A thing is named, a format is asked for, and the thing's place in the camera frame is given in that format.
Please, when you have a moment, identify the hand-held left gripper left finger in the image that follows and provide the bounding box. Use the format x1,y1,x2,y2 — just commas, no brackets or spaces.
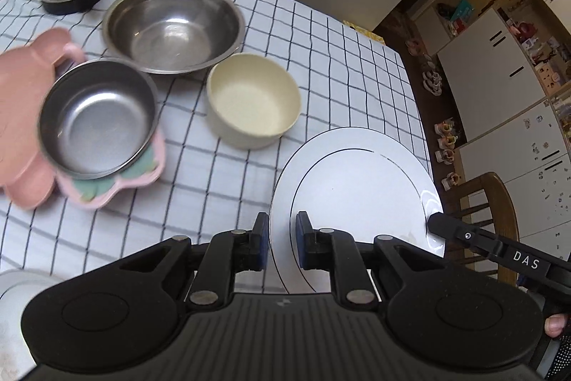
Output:
113,211,271,312

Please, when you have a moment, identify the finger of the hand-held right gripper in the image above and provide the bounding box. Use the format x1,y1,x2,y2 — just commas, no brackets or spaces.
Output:
426,212,496,259

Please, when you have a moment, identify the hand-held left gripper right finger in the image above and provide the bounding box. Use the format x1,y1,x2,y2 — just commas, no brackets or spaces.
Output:
294,210,452,310

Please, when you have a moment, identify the white plate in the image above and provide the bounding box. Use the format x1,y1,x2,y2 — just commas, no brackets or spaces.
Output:
269,126,446,295

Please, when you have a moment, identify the small pink-handled steel bowl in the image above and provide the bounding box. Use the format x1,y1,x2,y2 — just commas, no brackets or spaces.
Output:
38,43,160,181

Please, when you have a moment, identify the pink bear-shaped plate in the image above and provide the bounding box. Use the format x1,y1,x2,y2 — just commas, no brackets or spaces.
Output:
0,27,85,211

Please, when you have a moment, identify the person's right hand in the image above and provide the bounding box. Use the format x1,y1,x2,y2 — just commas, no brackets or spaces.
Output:
544,313,571,338

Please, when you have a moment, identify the wooden chair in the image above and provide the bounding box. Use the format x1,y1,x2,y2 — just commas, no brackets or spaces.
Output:
439,172,520,286

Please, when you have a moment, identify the row of small shoes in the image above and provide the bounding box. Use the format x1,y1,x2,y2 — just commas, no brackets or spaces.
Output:
405,39,462,192

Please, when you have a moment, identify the cream bowl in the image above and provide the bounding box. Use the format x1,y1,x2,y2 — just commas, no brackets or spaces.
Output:
206,53,302,150

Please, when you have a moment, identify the pink flower-shaped dish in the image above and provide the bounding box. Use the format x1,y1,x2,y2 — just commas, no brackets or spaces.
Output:
56,131,167,211

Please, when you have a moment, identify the white cabinet with wooden shelves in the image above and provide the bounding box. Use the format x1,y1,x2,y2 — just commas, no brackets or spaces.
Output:
410,0,571,270

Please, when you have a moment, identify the checked tablecloth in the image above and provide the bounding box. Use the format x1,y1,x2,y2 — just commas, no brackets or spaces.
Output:
0,0,435,319

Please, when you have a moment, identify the yellow patterned cloth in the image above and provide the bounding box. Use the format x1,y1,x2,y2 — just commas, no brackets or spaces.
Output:
343,20,385,43

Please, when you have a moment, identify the teal box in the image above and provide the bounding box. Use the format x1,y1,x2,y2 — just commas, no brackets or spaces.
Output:
450,0,474,22

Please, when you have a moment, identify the large steel bowl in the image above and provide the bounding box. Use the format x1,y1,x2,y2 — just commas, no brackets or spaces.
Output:
102,0,244,75

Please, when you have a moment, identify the white round object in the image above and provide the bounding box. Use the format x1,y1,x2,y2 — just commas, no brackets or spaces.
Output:
0,269,61,366

